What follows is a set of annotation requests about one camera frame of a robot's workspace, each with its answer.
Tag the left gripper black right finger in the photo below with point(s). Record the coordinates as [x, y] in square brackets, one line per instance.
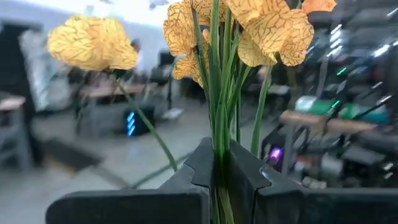
[280, 205]

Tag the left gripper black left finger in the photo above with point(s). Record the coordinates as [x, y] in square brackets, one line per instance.
[174, 202]

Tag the yellow artificial flower bunch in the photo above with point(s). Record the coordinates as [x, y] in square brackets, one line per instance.
[217, 118]

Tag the computer tower with blue lights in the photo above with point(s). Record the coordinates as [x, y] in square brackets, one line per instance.
[138, 123]

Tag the wooden top table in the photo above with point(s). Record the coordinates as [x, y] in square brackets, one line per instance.
[342, 126]
[109, 90]
[11, 103]

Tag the person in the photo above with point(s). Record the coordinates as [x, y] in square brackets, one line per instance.
[136, 51]

